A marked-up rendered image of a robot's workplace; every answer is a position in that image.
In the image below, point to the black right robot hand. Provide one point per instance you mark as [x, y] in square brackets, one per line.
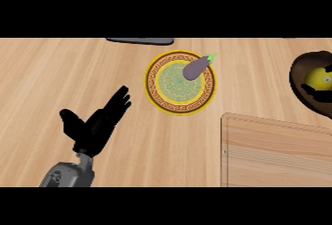
[318, 96]

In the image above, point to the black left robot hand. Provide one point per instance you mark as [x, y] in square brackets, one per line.
[97, 127]

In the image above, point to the yellow lemon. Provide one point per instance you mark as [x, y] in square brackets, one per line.
[317, 77]

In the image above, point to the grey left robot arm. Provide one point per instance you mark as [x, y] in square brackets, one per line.
[69, 174]

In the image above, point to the dark brown pan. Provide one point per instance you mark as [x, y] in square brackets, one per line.
[296, 73]

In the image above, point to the pale wooden cutting board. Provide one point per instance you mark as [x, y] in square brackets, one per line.
[276, 155]

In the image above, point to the yellow patterned plate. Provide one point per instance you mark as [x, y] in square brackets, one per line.
[172, 96]

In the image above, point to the purple eggplant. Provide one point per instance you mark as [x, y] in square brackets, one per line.
[194, 68]

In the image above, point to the dark grey flat object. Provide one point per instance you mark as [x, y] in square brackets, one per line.
[140, 40]

